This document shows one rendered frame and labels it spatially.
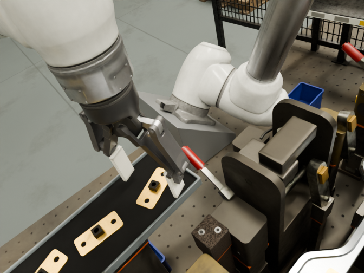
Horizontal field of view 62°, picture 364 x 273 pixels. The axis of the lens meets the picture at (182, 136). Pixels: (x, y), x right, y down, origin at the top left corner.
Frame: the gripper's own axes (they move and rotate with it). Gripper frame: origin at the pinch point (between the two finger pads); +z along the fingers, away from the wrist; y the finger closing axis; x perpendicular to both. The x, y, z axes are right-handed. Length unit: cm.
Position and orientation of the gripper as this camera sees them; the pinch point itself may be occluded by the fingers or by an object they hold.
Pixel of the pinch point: (149, 175)
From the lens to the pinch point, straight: 53.9
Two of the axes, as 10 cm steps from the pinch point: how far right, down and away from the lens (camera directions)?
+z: 2.2, 6.7, 7.1
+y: 8.7, 1.9, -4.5
